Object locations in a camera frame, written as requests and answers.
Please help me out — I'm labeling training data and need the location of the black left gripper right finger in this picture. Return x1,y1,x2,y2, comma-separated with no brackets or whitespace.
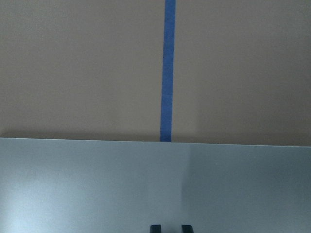
181,225,194,233

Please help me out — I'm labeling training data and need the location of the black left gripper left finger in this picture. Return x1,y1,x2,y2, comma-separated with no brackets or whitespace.
150,224,161,233

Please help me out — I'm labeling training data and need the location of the silver closed laptop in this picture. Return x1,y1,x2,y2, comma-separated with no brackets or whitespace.
0,138,311,233

